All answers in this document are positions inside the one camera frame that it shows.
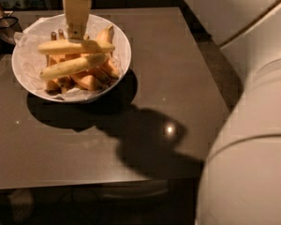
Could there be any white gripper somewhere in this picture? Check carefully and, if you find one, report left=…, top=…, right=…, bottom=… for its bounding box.
left=63, top=0, right=91, bottom=41

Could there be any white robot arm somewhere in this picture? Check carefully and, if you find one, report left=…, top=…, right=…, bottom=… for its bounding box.
left=184, top=0, right=281, bottom=225

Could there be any white bowl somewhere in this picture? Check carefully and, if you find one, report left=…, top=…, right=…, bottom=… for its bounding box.
left=11, top=12, right=132, bottom=104

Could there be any white paper liner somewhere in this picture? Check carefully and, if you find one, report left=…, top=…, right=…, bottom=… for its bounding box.
left=14, top=7, right=124, bottom=100

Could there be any dark basket at left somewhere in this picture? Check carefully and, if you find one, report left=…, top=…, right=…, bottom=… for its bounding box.
left=0, top=16, right=22, bottom=54

